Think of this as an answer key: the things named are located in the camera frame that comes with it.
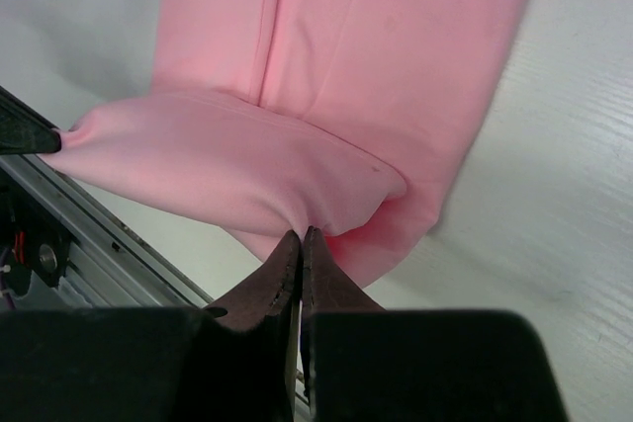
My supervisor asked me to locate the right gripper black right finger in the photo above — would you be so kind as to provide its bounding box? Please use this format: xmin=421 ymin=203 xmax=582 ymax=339
xmin=300 ymin=228 xmax=568 ymax=421

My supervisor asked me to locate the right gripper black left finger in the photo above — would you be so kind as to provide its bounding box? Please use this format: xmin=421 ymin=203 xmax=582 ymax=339
xmin=1 ymin=232 xmax=301 ymax=421

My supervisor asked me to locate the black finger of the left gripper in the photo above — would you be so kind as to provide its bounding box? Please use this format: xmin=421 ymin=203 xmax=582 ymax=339
xmin=0 ymin=88 xmax=61 ymax=154

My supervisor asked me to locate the pink t-shirt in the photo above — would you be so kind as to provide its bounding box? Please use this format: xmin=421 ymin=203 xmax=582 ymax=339
xmin=45 ymin=0 xmax=527 ymax=286

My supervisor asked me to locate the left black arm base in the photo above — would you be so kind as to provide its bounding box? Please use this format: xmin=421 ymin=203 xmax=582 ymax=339
xmin=1 ymin=172 xmax=71 ymax=310

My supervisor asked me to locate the aluminium rail frame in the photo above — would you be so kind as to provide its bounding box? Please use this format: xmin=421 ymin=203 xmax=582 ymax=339
xmin=0 ymin=152 xmax=311 ymax=422

